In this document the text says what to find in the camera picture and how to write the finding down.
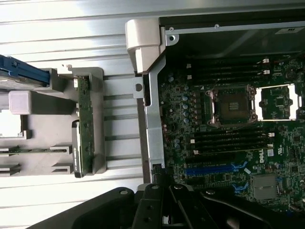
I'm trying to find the silver chipset heatsink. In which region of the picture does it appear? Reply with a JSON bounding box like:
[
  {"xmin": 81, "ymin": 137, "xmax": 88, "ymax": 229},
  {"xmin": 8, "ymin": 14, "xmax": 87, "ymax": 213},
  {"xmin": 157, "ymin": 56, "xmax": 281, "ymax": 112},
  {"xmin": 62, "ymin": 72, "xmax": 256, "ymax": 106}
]
[{"xmin": 253, "ymin": 175, "xmax": 278, "ymax": 200}]

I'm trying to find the grey plastic parts rack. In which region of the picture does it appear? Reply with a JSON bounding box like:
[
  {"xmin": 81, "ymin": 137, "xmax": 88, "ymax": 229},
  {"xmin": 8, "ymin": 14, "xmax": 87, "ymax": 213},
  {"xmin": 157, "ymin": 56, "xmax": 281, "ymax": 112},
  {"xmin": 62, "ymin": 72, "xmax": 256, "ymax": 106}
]
[{"xmin": 0, "ymin": 64, "xmax": 107, "ymax": 178}]

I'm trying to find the metal socket cover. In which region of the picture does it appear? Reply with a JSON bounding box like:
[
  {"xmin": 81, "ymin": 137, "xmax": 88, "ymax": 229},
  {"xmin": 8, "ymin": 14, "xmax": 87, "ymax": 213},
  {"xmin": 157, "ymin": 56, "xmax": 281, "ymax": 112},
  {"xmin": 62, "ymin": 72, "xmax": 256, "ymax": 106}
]
[{"xmin": 257, "ymin": 84, "xmax": 302, "ymax": 121}]

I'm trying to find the green Dell motherboard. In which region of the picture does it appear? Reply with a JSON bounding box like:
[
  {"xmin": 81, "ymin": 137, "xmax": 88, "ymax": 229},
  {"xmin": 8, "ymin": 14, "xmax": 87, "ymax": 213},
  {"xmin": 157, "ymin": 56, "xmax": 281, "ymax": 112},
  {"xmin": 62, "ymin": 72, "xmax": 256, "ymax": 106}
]
[{"xmin": 158, "ymin": 56, "xmax": 305, "ymax": 213}]

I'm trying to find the beige case handle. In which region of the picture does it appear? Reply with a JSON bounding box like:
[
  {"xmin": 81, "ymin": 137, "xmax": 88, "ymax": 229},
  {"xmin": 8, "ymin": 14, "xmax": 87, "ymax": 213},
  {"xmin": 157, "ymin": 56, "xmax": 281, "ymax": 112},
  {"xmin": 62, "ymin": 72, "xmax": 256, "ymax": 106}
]
[{"xmin": 125, "ymin": 18, "xmax": 167, "ymax": 73}]

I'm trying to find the open black PC case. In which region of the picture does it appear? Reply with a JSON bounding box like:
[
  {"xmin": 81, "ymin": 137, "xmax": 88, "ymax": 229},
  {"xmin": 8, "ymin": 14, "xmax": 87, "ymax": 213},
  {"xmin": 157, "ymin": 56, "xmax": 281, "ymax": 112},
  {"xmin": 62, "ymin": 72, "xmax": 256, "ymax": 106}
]
[{"xmin": 125, "ymin": 9, "xmax": 305, "ymax": 229}]

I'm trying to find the blue expansion slot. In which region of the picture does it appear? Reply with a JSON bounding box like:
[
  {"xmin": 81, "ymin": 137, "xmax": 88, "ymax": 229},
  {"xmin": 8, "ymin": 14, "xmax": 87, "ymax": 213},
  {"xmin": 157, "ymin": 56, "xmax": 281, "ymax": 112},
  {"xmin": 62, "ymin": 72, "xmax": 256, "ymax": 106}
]
[{"xmin": 185, "ymin": 166, "xmax": 247, "ymax": 176}]

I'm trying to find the CPU socket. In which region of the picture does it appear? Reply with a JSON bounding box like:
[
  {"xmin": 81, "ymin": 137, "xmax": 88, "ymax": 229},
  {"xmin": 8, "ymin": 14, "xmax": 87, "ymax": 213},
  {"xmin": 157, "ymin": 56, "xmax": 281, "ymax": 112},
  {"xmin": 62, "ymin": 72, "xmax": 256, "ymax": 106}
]
[{"xmin": 204, "ymin": 84, "xmax": 258, "ymax": 126}]

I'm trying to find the green RAM stick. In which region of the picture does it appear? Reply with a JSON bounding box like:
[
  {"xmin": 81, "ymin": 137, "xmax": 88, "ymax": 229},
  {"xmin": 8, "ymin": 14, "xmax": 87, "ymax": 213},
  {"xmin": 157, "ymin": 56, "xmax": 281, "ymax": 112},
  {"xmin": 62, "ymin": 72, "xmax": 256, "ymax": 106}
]
[{"xmin": 0, "ymin": 147, "xmax": 53, "ymax": 154}]

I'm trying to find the long black expansion slot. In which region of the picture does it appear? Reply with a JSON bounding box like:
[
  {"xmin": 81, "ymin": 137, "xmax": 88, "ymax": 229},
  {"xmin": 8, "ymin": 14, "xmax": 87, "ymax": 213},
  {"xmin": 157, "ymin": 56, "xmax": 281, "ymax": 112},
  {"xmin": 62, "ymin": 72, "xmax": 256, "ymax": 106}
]
[{"xmin": 185, "ymin": 152, "xmax": 236, "ymax": 165}]

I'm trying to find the silver CPU chip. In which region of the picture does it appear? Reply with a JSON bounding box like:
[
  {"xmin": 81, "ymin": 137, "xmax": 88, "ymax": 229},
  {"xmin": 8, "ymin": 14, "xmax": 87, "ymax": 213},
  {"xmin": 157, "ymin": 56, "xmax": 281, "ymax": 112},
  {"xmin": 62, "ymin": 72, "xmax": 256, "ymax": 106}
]
[{"xmin": 0, "ymin": 111, "xmax": 23, "ymax": 138}]

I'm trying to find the hard disk in blue frame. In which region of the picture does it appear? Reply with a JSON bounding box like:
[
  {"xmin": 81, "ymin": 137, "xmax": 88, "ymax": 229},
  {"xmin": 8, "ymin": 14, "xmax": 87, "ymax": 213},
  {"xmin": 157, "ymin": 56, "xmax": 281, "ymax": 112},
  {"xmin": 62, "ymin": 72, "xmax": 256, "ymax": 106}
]
[{"xmin": 0, "ymin": 54, "xmax": 52, "ymax": 89}]

